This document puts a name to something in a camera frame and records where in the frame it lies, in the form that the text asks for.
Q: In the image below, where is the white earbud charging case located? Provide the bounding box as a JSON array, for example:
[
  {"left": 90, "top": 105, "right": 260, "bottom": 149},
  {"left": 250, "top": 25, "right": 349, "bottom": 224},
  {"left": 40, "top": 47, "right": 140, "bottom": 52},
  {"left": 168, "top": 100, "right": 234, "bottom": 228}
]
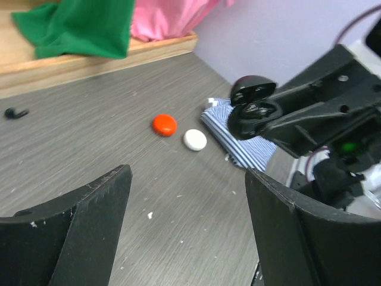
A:
[{"left": 183, "top": 129, "right": 207, "bottom": 151}]

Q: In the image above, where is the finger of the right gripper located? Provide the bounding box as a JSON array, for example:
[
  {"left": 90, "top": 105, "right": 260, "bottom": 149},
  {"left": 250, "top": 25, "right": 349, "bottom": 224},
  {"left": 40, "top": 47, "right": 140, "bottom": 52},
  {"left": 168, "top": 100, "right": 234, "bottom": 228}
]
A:
[
  {"left": 258, "top": 101, "right": 380, "bottom": 158},
  {"left": 268, "top": 45, "right": 355, "bottom": 104}
]

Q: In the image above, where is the green tank top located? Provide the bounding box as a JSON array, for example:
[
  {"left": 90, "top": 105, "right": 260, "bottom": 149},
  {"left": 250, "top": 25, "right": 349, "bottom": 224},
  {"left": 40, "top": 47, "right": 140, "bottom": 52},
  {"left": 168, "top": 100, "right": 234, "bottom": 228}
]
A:
[{"left": 11, "top": 0, "right": 135, "bottom": 59}]

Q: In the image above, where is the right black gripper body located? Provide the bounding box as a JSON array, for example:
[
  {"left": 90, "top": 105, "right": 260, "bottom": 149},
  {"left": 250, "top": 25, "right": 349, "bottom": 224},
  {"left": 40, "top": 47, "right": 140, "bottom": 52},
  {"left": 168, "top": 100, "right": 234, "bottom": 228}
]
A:
[{"left": 294, "top": 53, "right": 381, "bottom": 150}]

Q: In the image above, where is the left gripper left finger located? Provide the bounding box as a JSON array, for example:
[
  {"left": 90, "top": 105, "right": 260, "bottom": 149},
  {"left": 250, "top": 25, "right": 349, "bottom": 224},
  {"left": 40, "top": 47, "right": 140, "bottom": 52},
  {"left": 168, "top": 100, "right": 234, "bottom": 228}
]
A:
[{"left": 1, "top": 164, "right": 132, "bottom": 285}]

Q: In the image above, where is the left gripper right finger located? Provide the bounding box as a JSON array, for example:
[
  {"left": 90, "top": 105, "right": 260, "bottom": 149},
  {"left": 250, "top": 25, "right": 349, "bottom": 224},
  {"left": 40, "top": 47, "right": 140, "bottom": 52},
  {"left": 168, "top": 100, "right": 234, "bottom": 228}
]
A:
[{"left": 245, "top": 169, "right": 380, "bottom": 285}]

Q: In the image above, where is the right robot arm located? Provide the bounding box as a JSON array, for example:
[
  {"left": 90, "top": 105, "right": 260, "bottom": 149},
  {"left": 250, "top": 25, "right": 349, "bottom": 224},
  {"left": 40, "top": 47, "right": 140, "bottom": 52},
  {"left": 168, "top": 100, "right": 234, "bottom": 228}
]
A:
[{"left": 258, "top": 45, "right": 380, "bottom": 209}]

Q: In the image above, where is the blue striped cloth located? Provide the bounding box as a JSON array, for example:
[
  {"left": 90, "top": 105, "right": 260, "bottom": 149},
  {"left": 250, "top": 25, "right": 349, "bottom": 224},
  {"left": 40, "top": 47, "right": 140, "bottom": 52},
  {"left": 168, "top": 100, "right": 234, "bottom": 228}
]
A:
[{"left": 201, "top": 97, "right": 277, "bottom": 172}]

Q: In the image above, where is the black earbud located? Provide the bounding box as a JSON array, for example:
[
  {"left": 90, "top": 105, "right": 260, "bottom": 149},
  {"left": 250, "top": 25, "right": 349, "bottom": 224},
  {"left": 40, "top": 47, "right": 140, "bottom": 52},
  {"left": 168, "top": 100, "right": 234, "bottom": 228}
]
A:
[
  {"left": 4, "top": 108, "right": 29, "bottom": 120},
  {"left": 241, "top": 102, "right": 277, "bottom": 119}
]

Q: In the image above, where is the orange earbud charging case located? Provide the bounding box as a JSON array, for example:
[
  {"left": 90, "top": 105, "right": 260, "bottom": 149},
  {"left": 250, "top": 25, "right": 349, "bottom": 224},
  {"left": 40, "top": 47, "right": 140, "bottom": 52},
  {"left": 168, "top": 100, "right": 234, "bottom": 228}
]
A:
[{"left": 152, "top": 114, "right": 177, "bottom": 136}]

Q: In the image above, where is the pink t-shirt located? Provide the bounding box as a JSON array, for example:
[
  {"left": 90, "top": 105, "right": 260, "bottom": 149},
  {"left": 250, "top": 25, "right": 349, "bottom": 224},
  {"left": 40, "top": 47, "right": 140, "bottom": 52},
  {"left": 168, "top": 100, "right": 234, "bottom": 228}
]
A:
[{"left": 130, "top": 0, "right": 221, "bottom": 42}]

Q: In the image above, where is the wooden clothes rack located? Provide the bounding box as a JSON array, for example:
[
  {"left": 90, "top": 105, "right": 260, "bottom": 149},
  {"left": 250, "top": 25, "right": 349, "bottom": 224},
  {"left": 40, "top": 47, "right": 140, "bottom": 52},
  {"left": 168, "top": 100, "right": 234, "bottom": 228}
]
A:
[{"left": 1, "top": 5, "right": 198, "bottom": 98}]

